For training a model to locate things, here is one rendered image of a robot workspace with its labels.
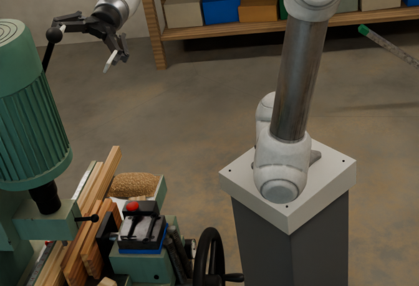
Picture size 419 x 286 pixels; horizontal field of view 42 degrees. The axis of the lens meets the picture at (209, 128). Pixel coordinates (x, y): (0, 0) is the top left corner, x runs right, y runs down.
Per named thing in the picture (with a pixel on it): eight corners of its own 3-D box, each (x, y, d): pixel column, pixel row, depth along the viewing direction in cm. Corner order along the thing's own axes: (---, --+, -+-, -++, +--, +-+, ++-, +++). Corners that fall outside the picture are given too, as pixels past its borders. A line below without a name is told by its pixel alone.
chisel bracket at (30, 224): (75, 245, 127) (65, 219, 122) (21, 245, 130) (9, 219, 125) (86, 223, 133) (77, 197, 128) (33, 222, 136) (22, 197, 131)
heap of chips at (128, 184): (153, 196, 151) (151, 186, 148) (106, 197, 153) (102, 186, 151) (161, 176, 158) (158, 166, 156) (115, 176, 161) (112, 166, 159)
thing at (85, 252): (95, 275, 130) (86, 254, 125) (88, 275, 130) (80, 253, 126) (118, 219, 145) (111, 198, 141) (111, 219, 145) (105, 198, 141)
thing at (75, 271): (81, 293, 126) (75, 277, 123) (73, 292, 126) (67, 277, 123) (111, 219, 145) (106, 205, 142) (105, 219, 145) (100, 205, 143)
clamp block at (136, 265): (170, 285, 128) (163, 258, 123) (116, 283, 131) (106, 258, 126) (182, 238, 140) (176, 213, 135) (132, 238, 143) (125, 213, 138)
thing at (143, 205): (160, 254, 124) (155, 237, 121) (115, 253, 126) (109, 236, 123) (172, 214, 135) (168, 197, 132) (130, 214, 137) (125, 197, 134)
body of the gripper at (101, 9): (116, 36, 148) (106, 52, 140) (88, 22, 147) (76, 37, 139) (126, 14, 143) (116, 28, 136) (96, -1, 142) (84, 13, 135)
